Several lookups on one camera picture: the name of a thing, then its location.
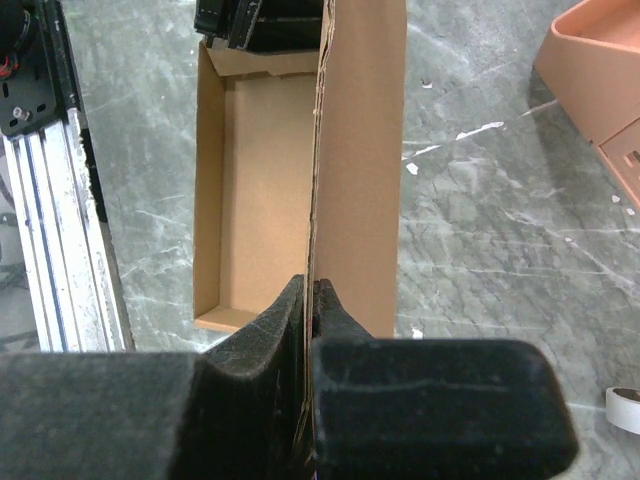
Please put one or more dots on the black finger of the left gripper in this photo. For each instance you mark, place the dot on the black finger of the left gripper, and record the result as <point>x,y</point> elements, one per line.
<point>260,26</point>

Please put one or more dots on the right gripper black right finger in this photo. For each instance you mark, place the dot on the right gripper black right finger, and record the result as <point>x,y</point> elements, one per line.
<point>432,408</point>

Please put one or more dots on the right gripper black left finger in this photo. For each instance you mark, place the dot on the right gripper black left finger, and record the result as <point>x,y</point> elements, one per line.
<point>228,413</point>

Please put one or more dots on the cardboard box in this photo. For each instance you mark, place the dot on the cardboard box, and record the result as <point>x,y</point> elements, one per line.
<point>298,173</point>

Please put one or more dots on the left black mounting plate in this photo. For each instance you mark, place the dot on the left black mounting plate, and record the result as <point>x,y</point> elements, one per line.
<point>38,76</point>

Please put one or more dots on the peach plastic file organizer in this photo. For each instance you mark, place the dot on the peach plastic file organizer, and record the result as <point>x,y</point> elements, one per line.
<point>589,60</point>

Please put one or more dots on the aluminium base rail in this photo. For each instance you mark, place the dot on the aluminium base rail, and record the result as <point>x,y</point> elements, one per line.
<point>70,264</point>

